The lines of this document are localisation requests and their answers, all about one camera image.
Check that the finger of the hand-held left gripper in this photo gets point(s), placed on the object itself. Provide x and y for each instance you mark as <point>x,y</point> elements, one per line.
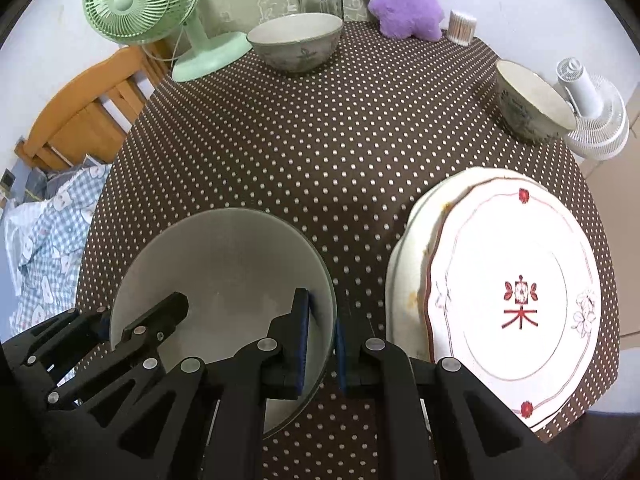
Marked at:
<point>60,332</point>
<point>155,310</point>

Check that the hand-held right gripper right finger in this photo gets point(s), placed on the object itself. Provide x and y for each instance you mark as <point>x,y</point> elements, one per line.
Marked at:
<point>341,355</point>

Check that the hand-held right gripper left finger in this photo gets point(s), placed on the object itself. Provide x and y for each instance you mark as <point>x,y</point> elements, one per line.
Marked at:
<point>302,340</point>

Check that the grey-green ceramic bowl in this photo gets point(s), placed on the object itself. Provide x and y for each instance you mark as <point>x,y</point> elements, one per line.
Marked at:
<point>215,260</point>
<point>295,30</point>
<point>540,90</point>

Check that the white plate with red pattern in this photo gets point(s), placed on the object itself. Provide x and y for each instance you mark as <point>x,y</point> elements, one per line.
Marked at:
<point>515,270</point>

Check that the blue checked blanket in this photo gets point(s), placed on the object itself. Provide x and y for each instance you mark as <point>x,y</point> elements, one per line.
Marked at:
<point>50,240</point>

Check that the dark grey cloth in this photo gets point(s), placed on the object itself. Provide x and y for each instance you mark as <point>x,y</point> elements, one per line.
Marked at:
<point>60,175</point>

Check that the wooden headboard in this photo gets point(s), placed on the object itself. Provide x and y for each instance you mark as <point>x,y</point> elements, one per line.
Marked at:
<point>80,120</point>

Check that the green desk fan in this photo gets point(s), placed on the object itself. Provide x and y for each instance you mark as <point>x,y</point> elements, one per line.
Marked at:
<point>130,0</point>

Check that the cotton swab container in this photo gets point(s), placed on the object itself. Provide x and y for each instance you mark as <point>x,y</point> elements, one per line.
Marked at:
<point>461,27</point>

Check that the white fan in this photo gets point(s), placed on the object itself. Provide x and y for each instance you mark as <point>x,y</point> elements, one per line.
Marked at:
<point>600,120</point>

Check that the purple plush toy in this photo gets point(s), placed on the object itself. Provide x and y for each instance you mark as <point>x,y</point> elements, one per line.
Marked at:
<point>400,0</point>

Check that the wall socket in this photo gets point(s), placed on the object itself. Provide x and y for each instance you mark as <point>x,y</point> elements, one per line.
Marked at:
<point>8,179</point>

